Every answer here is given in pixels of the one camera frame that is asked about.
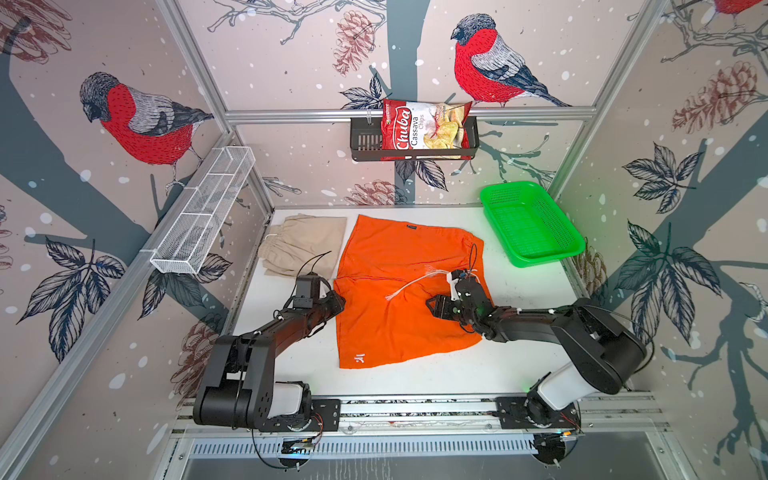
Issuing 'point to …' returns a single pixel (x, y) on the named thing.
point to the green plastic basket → (531, 228)
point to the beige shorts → (303, 244)
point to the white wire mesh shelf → (188, 244)
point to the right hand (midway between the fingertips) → (430, 309)
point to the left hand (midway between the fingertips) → (342, 300)
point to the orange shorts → (388, 272)
